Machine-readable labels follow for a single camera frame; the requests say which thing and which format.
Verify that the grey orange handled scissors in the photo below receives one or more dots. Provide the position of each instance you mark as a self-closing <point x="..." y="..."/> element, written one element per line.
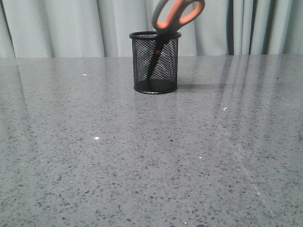
<point x="171" y="25"/>

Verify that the black mesh pen cup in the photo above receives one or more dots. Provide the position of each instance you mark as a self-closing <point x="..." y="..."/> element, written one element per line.
<point x="164" y="78"/>

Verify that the grey pleated curtain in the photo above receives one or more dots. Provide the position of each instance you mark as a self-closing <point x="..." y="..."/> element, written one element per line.
<point x="101" y="28"/>

